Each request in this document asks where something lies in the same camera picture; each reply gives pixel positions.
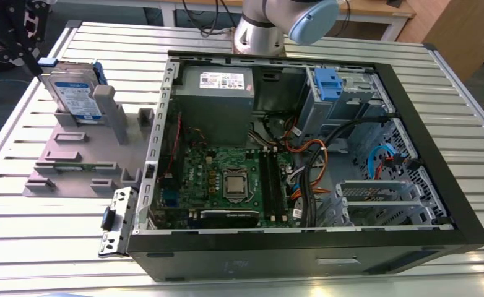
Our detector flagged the black RAM slot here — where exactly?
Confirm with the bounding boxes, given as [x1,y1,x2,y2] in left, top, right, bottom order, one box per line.
[271,147,290,223]

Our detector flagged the grey metal drive cage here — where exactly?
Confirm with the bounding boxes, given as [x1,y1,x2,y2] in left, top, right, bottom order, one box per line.
[297,65,397,150]

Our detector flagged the black graphics card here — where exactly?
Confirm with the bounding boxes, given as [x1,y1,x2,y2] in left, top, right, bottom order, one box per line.
[187,209,261,230]

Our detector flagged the hard disk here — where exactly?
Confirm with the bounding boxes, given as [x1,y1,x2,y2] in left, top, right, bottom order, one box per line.
[38,57,110,125]

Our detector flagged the yellow and black wire bundle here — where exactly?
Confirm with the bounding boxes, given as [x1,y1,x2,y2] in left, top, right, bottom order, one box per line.
[249,129,290,150]

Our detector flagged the grey power supply unit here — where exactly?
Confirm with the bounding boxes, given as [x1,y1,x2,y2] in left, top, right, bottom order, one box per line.
[171,64,255,149]

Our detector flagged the blue floor cable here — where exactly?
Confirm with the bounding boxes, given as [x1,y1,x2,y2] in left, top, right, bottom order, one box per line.
[0,79,35,91]

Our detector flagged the CPU socket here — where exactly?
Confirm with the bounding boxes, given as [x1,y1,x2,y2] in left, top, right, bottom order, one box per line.
[221,168,251,202]

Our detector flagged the green motherboard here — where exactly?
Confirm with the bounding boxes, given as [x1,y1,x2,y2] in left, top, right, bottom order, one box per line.
[155,146,307,230]

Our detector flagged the thick black cable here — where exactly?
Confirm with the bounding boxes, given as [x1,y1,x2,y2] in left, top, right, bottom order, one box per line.
[299,116,394,229]

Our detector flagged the green RAM stick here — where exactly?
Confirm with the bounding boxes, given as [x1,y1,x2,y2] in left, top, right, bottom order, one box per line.
[54,165,99,172]

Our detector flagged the silver CPU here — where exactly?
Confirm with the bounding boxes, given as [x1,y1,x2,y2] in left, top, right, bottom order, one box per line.
[225,176,247,195]

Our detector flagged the wooden cabinet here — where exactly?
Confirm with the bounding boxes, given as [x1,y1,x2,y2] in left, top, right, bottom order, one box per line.
[394,0,484,83]

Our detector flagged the blue wire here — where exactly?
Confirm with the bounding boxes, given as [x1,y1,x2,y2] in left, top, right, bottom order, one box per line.
[366,144,399,181]

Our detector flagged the metal expansion card retainer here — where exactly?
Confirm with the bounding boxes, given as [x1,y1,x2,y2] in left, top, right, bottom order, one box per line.
[97,186,141,258]

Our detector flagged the metal disk bay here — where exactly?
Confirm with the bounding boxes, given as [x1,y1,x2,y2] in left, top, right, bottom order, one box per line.
[334,179,450,229]

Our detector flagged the wooden desk with white frame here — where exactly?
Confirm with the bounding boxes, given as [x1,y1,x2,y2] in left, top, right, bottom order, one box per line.
[159,0,418,43]

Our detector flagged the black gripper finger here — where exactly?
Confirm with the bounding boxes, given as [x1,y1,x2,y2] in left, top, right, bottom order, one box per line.
[0,38,39,75]
[19,18,47,75]

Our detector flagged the orange and yellow wires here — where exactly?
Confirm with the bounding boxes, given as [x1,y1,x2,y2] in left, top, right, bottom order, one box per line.
[286,139,330,199]

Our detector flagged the black power connector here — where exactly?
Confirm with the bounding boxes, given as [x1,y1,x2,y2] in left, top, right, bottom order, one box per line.
[385,153,425,170]

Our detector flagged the grey parts rack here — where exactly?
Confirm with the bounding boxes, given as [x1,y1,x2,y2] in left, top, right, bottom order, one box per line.
[23,85,158,199]

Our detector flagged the blue plastic drive latch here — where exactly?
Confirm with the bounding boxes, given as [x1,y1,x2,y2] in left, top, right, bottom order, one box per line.
[314,67,346,102]

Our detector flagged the black PC case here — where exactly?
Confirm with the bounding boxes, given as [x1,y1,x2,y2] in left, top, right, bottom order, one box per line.
[125,49,484,282]

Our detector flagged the thin red wire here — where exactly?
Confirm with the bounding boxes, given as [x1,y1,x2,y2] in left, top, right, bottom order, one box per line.
[162,111,185,180]

